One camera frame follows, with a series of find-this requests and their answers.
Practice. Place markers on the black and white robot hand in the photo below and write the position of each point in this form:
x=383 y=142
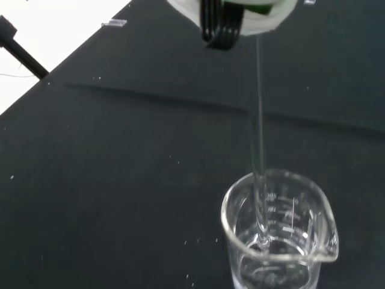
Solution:
x=261 y=19

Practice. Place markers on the black bench cloth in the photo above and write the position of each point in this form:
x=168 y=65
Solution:
x=120 y=165

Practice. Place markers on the clear glass beaker with water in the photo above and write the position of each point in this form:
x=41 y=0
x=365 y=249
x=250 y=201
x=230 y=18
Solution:
x=240 y=259

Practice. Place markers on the black stand pole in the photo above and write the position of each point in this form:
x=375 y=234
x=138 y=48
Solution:
x=25 y=55

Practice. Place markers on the clear cloth clip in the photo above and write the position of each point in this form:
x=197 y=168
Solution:
x=309 y=1
x=114 y=22

